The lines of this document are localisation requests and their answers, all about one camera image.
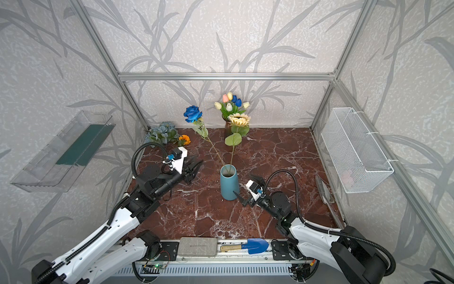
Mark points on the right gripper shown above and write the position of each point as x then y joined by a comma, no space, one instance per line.
249,197

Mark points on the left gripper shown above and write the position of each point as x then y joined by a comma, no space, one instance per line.
185,172

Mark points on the orange daisy stem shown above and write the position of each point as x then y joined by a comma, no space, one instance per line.
183,140

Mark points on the teal ceramic vase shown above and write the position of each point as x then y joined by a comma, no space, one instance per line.
230,185

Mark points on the blue rose stem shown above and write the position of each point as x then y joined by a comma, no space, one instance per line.
193,115

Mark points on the red glass vase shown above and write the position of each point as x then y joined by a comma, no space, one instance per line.
227,128

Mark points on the cream sunflower stem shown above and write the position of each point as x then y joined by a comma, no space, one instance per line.
239,129

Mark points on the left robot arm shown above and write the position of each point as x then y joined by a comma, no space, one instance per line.
87,262

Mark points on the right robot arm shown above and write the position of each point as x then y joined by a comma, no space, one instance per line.
360,260

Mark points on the teal hydrangea bouquet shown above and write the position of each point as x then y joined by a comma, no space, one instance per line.
163,134

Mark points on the blue garden trowel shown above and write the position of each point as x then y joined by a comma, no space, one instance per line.
253,246

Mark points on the small circuit board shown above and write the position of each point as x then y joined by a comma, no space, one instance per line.
153,268

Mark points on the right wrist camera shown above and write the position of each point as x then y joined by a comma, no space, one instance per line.
255,190

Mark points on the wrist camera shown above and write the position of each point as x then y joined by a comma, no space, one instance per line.
255,190
176,165

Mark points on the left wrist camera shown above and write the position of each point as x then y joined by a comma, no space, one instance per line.
176,165

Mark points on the white wire basket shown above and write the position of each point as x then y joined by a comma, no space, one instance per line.
356,156

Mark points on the clear plastic wall shelf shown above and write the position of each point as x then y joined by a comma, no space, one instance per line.
57,167

